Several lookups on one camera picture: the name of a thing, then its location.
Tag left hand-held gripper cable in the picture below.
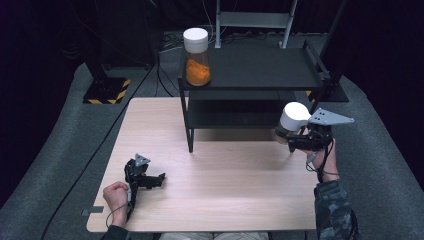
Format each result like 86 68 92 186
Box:
105 202 130 230

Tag black two-tier shelf rack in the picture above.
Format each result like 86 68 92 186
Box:
177 39 333 154

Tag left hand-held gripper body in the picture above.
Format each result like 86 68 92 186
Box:
123 153 161 219

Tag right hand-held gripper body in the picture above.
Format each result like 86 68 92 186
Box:
288 107 356 154

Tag orange powder jar white lid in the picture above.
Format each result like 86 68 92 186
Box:
182 27 212 87

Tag black stand with striped base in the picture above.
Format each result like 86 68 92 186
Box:
76 33 132 105

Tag tangle of floor cables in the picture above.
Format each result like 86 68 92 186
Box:
159 28 218 53

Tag long black floor cable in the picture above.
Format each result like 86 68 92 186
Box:
39 63 158 240

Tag looped black floor cable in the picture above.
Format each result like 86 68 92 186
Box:
154 54 183 98

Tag hand-held gripper cable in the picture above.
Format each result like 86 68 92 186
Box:
305 138 340 184
105 202 130 230

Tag grey tape piece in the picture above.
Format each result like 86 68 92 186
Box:
81 205 105 217

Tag right hand-held gripper cable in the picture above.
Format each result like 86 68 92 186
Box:
305 138 340 184

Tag jar with white spout lid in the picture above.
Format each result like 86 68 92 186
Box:
274 101 313 145

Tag person's right hand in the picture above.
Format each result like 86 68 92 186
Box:
304 128 340 183

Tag black stand with plain base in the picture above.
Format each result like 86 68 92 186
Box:
305 0 350 103

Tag person's left hand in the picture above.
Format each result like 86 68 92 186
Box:
102 181 132 229

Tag person's legs in beige trousers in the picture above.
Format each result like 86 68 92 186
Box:
159 231 270 240

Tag grey metal stand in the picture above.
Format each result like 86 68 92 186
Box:
214 0 299 50

